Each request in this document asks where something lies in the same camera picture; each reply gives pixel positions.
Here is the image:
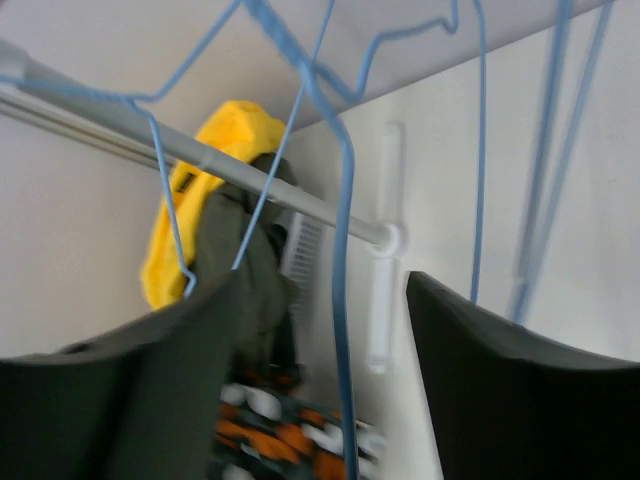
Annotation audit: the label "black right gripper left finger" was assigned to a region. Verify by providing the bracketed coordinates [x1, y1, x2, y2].
[1, 271, 244, 479]

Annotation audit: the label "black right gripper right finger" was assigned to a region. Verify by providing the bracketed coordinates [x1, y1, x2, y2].
[406, 271, 639, 479]

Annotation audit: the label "blue wire hanger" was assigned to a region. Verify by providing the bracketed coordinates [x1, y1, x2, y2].
[507, 0, 619, 324]
[244, 1, 487, 479]
[0, 0, 336, 299]

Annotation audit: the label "camouflage patterned shorts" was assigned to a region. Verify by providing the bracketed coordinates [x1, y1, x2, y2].
[207, 363, 389, 480]

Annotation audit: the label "olive green shorts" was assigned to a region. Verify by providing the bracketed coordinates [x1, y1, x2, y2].
[193, 183, 299, 373]

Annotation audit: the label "yellow shorts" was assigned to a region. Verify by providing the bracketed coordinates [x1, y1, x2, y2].
[140, 100, 285, 310]

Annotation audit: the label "white perforated plastic basket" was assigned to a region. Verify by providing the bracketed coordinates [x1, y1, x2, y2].
[281, 212, 322, 320]

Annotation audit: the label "white steel clothes rack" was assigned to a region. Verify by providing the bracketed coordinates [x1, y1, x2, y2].
[1, 40, 406, 374]

